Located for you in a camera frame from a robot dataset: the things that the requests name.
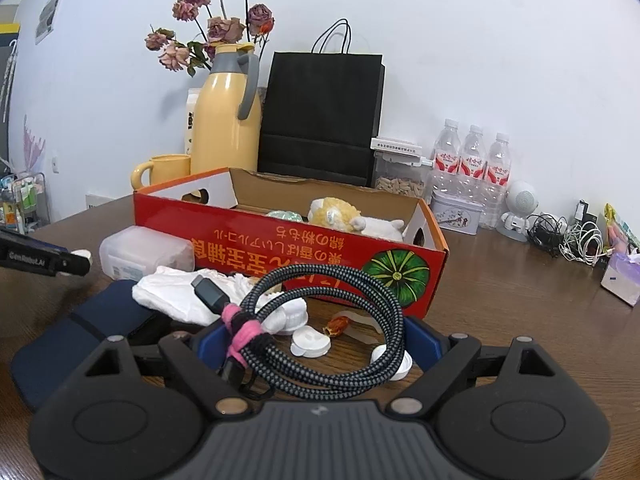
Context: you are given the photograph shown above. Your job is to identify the wall poster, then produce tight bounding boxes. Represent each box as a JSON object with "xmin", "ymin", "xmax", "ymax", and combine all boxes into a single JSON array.
[{"xmin": 35, "ymin": 0, "xmax": 67, "ymax": 43}]

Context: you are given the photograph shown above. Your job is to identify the navy blue pouch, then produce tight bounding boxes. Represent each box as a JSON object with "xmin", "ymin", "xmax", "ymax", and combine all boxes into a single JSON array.
[{"xmin": 10, "ymin": 280, "xmax": 173, "ymax": 411}]

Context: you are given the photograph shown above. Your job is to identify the metal storage cart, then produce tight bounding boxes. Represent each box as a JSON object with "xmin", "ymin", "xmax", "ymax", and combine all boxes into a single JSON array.
[{"xmin": 0, "ymin": 172, "xmax": 51, "ymax": 233}]

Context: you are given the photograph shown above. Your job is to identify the red cardboard box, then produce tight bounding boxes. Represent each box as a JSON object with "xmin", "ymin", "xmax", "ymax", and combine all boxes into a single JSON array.
[{"xmin": 132, "ymin": 166, "xmax": 449, "ymax": 321}]

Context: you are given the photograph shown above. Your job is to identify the white ribbed plastic cap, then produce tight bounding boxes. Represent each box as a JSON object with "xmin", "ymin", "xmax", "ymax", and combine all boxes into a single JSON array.
[{"xmin": 260, "ymin": 297, "xmax": 308, "ymax": 336}]

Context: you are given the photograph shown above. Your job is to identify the tangle of charger cables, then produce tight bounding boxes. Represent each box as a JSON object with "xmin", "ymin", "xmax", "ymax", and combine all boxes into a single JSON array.
[{"xmin": 527, "ymin": 200, "xmax": 608, "ymax": 266}]

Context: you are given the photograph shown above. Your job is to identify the yellow mug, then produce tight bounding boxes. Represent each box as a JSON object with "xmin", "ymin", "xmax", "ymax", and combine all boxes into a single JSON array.
[{"xmin": 131, "ymin": 154, "xmax": 192, "ymax": 191}]

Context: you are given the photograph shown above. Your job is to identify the white milk carton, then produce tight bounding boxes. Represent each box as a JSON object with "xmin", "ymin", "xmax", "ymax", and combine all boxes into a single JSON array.
[{"xmin": 185, "ymin": 88, "xmax": 202, "ymax": 156}]

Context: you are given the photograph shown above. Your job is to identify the dried pink rose bouquet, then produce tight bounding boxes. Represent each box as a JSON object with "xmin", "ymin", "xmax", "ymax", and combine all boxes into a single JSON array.
[{"xmin": 145, "ymin": 0, "xmax": 276, "ymax": 78}]

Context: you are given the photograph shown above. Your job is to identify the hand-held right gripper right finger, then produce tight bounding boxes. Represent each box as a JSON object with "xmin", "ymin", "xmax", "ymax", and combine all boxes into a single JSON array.
[{"xmin": 385, "ymin": 316, "xmax": 558, "ymax": 413}]

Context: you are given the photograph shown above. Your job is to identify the pink flower wall sticker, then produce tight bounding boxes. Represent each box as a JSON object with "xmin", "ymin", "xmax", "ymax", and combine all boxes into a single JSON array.
[{"xmin": 22, "ymin": 115, "xmax": 47, "ymax": 171}]

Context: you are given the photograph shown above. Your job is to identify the black paper bag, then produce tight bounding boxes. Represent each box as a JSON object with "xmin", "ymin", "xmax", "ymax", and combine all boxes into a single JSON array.
[{"xmin": 257, "ymin": 18, "xmax": 386, "ymax": 188}]

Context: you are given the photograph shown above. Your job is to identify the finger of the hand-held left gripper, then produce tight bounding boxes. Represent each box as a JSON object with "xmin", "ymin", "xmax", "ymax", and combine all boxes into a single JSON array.
[
  {"xmin": 0, "ymin": 226, "xmax": 71, "ymax": 257},
  {"xmin": 0, "ymin": 245, "xmax": 92, "ymax": 278}
]

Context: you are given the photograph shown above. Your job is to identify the white metal tin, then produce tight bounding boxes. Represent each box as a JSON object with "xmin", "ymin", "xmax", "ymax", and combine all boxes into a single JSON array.
[{"xmin": 430, "ymin": 191, "xmax": 483, "ymax": 236}]

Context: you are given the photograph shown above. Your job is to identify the clear plastic swab container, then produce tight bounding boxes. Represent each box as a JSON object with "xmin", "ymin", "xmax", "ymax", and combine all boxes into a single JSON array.
[{"xmin": 98, "ymin": 226, "xmax": 195, "ymax": 282}]

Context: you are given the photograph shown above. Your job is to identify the wrapped red date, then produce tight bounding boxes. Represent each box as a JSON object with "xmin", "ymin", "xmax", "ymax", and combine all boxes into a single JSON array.
[{"xmin": 322, "ymin": 310, "xmax": 383, "ymax": 346}]

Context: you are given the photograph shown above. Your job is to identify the dark wall panel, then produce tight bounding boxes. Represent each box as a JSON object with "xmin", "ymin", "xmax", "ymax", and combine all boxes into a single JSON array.
[{"xmin": 0, "ymin": 7, "xmax": 21, "ymax": 126}]

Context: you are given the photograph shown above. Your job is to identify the purple tissue box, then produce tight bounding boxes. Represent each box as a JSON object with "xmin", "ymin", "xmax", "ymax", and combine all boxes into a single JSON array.
[{"xmin": 600, "ymin": 252, "xmax": 640, "ymax": 307}]

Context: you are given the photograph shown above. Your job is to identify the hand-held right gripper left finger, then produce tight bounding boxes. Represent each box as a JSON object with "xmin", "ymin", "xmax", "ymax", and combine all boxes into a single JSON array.
[{"xmin": 82, "ymin": 321, "xmax": 251, "ymax": 413}]

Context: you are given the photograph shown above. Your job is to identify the colourful snack packets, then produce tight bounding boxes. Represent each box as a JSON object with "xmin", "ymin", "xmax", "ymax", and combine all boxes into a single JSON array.
[{"xmin": 602, "ymin": 203, "xmax": 640, "ymax": 256}]

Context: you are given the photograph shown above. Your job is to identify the white robot toy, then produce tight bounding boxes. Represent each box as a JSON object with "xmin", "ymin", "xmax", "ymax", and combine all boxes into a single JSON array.
[{"xmin": 496, "ymin": 180, "xmax": 540, "ymax": 242}]

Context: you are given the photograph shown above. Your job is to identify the clear water bottle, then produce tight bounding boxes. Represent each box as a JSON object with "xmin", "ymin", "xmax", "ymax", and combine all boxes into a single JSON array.
[
  {"xmin": 486, "ymin": 132, "xmax": 513, "ymax": 228},
  {"xmin": 460, "ymin": 124, "xmax": 487, "ymax": 202},
  {"xmin": 431, "ymin": 119, "xmax": 461, "ymax": 196}
]

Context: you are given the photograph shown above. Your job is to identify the clear jar of seeds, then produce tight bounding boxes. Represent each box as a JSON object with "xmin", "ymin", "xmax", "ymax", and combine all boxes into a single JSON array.
[{"xmin": 371, "ymin": 136, "xmax": 433, "ymax": 198}]

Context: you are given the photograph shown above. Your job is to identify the yellow white plush toy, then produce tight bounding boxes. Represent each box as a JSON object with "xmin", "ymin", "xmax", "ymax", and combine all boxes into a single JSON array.
[{"xmin": 306, "ymin": 197, "xmax": 407, "ymax": 243}]

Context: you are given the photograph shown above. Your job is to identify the black braided cable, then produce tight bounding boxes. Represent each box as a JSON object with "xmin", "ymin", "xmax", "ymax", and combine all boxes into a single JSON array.
[{"xmin": 191, "ymin": 265, "xmax": 406, "ymax": 401}]

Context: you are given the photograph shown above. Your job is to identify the yellow thermos jug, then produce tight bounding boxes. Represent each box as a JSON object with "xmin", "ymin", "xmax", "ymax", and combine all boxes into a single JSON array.
[{"xmin": 190, "ymin": 44, "xmax": 263, "ymax": 176}]

